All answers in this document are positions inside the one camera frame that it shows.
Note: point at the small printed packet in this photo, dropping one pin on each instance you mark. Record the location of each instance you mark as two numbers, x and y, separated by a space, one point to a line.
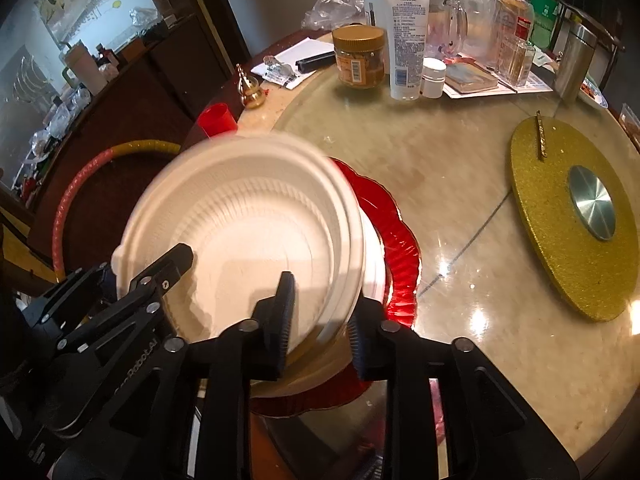
279 71

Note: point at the white paper sheet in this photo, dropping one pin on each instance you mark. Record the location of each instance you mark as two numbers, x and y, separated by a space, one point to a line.
295 52

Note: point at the small amber bottle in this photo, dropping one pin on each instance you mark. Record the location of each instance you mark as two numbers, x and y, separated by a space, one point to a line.
519 62

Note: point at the crumpled clear plastic wrap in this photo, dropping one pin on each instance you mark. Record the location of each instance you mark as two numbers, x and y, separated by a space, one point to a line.
332 7

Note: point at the white lotion tube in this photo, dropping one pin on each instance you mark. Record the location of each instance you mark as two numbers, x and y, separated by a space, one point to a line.
407 45

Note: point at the steel turntable disc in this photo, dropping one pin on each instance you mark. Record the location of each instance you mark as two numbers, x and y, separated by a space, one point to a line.
592 202

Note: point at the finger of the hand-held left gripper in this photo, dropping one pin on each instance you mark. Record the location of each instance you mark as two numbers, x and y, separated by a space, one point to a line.
70 290
175 262

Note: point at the clear plastic bag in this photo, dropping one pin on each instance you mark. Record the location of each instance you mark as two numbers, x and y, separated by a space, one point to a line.
480 15

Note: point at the clear plastic container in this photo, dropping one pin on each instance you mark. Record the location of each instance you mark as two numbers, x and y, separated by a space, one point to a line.
630 125

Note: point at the blue white porcelain plate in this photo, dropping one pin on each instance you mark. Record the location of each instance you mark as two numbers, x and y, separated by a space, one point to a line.
596 92

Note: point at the printed paper sheet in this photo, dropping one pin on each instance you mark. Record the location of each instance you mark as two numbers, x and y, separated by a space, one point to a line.
535 82

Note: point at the gold lid jar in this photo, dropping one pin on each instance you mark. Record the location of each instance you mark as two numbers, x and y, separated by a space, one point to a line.
359 60

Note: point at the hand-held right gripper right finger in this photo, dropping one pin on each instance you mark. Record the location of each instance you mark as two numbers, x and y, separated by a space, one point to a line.
355 345

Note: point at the beige plastic bowl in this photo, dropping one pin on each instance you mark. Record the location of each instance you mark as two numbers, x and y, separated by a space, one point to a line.
310 372
240 240

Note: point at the black case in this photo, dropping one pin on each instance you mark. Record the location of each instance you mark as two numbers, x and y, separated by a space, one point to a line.
315 61

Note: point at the dark wooden sideboard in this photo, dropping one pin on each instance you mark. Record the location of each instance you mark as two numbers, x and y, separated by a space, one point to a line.
145 90

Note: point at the steel thermos flask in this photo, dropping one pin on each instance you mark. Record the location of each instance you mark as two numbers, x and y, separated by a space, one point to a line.
574 65

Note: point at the gold glitter round mat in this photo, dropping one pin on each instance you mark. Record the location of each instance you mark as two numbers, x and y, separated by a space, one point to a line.
550 240

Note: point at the gold stick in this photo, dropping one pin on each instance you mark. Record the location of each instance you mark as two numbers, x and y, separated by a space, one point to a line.
541 135

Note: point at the worn book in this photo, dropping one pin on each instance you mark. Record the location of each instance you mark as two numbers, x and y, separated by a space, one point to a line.
471 79

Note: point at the red plastic cup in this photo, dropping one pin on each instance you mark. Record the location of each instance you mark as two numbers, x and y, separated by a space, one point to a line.
216 120

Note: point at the amber bottle red label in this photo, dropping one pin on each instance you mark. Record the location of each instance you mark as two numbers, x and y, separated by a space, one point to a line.
515 17

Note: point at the green plastic bottle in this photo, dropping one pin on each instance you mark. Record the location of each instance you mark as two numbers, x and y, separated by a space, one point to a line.
546 10

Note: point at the red yellow hoop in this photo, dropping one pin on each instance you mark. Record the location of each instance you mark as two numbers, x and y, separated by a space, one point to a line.
62 210

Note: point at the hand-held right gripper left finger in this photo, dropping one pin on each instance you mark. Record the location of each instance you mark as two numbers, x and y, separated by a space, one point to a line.
286 310

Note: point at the glass mug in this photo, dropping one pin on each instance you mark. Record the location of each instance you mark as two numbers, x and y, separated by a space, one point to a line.
440 20

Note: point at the small white jar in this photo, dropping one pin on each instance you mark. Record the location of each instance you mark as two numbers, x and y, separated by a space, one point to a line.
433 79

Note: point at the red glass plate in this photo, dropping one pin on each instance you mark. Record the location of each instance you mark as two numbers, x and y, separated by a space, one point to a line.
406 270

